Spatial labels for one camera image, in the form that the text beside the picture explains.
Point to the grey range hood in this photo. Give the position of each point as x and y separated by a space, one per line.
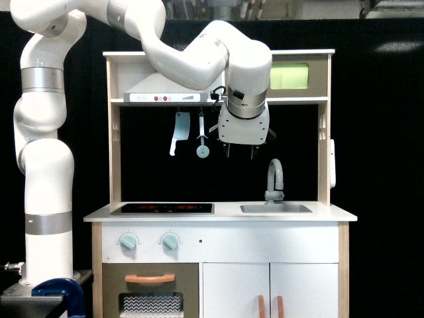
155 88

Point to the grey toy sink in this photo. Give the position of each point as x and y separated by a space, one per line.
275 208

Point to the left white cabinet door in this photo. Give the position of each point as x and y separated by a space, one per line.
236 290

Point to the white side-mounted holder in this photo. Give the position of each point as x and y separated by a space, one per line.
333 178

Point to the mint stove knob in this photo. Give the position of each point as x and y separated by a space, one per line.
128 242
170 241

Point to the right white cabinet door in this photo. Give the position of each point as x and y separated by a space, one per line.
304 290

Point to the toy cleaver knife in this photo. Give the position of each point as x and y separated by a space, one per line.
181 130

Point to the toy pizza cutter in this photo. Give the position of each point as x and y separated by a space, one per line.
202 150

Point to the left mint stove knob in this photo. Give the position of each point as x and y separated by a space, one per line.
128 242

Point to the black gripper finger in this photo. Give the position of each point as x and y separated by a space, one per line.
226 149
254 151

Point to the grey oven door orange handle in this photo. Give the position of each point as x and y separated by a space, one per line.
177 298

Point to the grey toy faucet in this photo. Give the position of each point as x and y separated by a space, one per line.
275 184

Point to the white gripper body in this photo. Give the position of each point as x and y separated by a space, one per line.
233 130

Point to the white wooden toy kitchen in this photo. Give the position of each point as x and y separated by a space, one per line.
228 235

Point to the white cabinet door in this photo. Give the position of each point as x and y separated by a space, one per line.
304 290
236 290

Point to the black toy stovetop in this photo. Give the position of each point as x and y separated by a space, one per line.
164 208

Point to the grey microwave door orange handle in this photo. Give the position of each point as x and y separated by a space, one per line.
298 76

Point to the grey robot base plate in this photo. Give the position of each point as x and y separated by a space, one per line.
16 300

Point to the blue clamp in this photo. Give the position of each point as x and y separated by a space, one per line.
69 288

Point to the right mint stove knob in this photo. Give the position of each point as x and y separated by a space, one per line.
170 241

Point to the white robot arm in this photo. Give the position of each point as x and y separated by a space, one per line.
46 162

